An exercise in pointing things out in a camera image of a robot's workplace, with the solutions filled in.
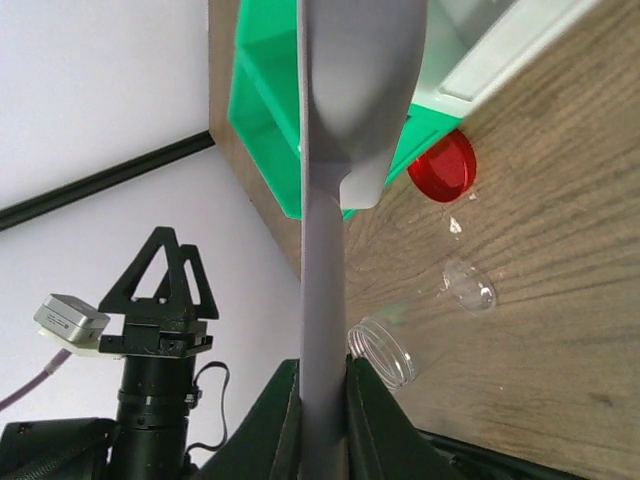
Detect clear plastic jar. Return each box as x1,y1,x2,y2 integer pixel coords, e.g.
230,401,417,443
347,316,419,392

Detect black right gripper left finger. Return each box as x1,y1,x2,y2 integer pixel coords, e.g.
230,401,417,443
197,359,302,480

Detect white bin with swirl lollipops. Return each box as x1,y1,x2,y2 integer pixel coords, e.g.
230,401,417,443
413,0,597,119

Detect clear plastic dome lid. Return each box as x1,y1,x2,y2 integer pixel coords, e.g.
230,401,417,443
442,259,497,315

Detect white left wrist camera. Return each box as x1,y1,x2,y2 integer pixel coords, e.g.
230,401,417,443
33,294,110,357

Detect black enclosure frame post left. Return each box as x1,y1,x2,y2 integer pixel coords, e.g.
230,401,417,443
1,131,216,231

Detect red round lid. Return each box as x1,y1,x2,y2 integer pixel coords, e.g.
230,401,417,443
407,129,477,203

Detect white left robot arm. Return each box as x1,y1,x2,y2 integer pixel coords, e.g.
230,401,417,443
1,227,219,479

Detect lilac slotted plastic scoop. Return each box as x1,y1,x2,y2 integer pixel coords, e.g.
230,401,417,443
297,1,427,479

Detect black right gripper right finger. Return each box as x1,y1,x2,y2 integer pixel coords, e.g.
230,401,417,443
345,356,463,480

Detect green bin with star candies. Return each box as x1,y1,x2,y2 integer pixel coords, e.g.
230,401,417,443
228,63,302,220

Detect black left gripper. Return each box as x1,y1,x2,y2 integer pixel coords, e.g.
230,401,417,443
97,226,220,416

